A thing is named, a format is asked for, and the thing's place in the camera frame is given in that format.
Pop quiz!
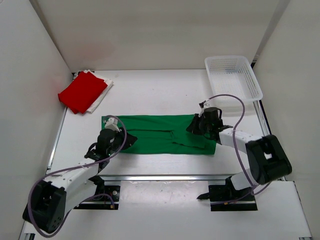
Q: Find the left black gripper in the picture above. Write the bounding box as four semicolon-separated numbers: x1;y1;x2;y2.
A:
107;126;138;156

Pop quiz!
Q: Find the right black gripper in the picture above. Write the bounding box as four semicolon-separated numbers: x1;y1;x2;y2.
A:
187;114;213;136

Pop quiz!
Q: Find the green t shirt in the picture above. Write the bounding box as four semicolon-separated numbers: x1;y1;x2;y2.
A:
117;114;216;155

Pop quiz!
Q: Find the white t shirt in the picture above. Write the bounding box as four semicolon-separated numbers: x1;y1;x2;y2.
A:
83;69;114;114

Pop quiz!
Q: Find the red t shirt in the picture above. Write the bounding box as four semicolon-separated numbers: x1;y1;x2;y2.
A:
58;71;108;114

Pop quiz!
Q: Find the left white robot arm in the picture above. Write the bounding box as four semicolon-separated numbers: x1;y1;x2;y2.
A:
22;127;138;234

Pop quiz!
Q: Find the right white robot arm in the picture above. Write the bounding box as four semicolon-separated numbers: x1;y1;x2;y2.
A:
186;107;292;200

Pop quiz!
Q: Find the white plastic basket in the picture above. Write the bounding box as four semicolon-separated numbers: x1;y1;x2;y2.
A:
204;55;263;109

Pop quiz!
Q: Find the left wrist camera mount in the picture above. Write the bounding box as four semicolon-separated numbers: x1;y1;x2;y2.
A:
102;117;120;132

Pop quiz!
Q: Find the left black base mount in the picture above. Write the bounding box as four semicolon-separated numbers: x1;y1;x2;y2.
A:
74;176;121;210

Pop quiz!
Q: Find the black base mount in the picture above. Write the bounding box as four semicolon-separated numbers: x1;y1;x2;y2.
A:
74;176;121;210
196;177;258;212

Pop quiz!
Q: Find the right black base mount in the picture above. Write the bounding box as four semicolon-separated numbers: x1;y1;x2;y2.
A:
196;177;258;212

